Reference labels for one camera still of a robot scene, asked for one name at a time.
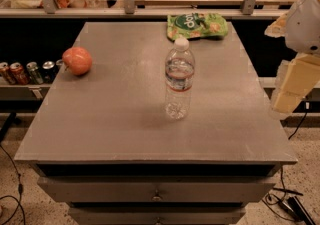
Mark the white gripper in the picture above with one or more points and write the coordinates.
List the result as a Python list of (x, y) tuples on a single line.
[(304, 24)]

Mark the clear plastic water bottle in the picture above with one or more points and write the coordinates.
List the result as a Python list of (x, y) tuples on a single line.
[(179, 74)]

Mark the green rice chip bag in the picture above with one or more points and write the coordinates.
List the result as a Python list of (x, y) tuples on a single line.
[(196, 25)]

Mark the black power adapter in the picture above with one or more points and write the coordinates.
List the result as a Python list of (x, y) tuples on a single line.
[(299, 209)]

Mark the lower grey drawer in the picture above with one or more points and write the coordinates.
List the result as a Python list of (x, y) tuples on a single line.
[(157, 215)]

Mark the grey drawer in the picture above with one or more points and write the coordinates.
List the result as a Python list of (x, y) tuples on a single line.
[(157, 215), (156, 189)]

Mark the red apple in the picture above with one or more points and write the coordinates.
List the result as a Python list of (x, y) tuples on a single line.
[(78, 60)]

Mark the dark soda can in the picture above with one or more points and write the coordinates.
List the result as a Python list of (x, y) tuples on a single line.
[(49, 69)]

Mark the green soda can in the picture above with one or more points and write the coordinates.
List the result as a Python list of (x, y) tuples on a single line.
[(34, 72)]

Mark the upper grey drawer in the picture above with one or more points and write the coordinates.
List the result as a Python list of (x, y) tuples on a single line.
[(156, 189)]

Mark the red soda can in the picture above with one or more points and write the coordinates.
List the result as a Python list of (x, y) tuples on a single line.
[(19, 73), (6, 73)]

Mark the red soda can leftmost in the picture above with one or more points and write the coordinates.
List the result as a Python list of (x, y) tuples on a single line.
[(6, 73)]

